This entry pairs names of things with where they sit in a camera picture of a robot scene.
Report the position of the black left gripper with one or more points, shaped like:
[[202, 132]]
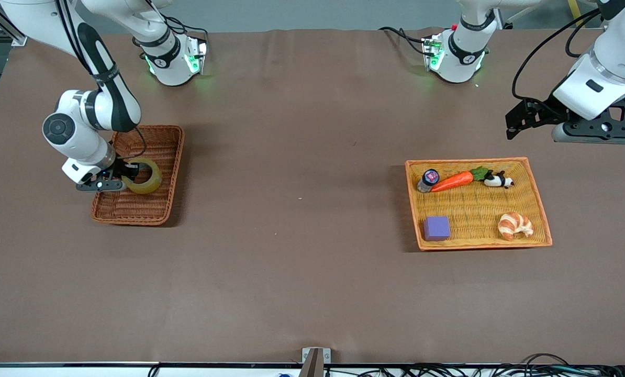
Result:
[[544, 111]]

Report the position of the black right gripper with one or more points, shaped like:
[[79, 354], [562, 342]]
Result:
[[118, 170]]

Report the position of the clear yellowish tape roll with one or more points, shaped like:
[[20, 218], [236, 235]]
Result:
[[154, 180]]

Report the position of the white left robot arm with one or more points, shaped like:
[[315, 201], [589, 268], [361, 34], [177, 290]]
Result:
[[616, 52]]

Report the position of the brown wicker basket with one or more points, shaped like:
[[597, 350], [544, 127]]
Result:
[[150, 209]]

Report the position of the orange wicker basket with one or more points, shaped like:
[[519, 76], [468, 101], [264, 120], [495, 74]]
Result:
[[480, 236]]

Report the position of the black white panda toy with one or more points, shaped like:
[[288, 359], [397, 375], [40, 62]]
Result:
[[495, 180]]

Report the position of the orange toy carrot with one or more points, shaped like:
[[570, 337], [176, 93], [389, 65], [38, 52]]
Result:
[[454, 181]]

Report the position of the small bottle with pink cap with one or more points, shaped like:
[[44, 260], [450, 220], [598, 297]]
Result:
[[430, 177]]

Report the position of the toy croissant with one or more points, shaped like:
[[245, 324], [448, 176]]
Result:
[[512, 225]]

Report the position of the silver base connector box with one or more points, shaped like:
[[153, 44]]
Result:
[[197, 55], [432, 52]]

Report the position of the purple foam block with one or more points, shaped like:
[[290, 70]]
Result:
[[436, 229]]

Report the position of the brown table cover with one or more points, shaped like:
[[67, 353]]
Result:
[[302, 131]]

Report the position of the aluminium frame profile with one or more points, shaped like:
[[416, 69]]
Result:
[[19, 39]]

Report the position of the metal table edge bracket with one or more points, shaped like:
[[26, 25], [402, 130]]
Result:
[[315, 361]]

